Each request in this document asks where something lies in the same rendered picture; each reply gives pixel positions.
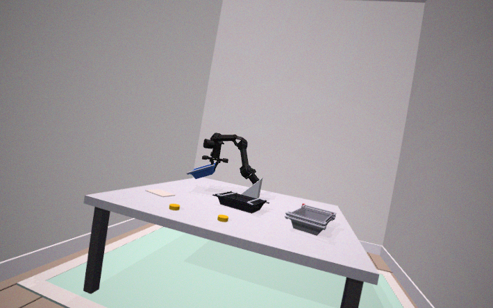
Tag yellow cylinder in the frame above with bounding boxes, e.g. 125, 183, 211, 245
169, 204, 180, 211
217, 215, 228, 222

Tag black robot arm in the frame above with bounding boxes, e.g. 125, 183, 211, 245
203, 133, 259, 185

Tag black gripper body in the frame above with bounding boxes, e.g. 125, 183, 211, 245
202, 149, 228, 163

